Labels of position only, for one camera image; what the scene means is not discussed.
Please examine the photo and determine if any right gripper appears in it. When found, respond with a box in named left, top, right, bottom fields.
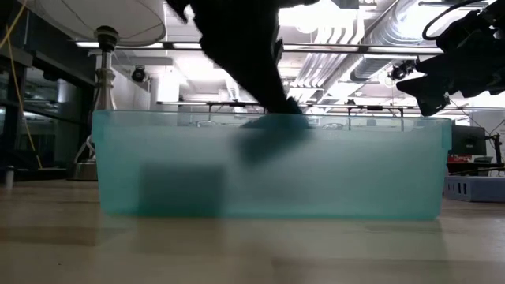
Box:
left=395, top=7, right=490, bottom=118

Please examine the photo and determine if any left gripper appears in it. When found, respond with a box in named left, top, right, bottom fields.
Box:
left=188, top=0, right=304, bottom=116

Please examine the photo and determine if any light blue box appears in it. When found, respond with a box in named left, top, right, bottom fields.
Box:
left=443, top=175, right=505, bottom=204

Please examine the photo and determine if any white framed window box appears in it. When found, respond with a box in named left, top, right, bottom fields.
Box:
left=137, top=163, right=226, bottom=217

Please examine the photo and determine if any black ceiling spotlight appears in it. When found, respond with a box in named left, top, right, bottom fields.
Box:
left=388, top=59, right=418, bottom=81
left=131, top=65, right=150, bottom=84

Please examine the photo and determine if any black computer monitor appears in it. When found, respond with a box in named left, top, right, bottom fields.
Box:
left=451, top=125, right=488, bottom=156

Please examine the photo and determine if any teal translucent plastic bin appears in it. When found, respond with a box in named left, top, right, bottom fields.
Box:
left=91, top=109, right=454, bottom=221

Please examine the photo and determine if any silver table lamp white shade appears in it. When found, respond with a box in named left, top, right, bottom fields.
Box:
left=23, top=0, right=166, bottom=181

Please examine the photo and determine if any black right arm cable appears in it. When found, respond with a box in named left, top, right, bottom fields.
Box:
left=421, top=0, right=474, bottom=41

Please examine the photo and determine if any silver ventilation duct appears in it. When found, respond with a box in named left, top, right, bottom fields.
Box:
left=349, top=0, right=439, bottom=82

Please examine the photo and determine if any black ceiling light rail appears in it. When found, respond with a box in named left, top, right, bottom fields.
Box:
left=74, top=40, right=443, bottom=54

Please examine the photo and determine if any yellow extension cable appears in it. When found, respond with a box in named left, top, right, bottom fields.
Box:
left=0, top=0, right=43, bottom=170

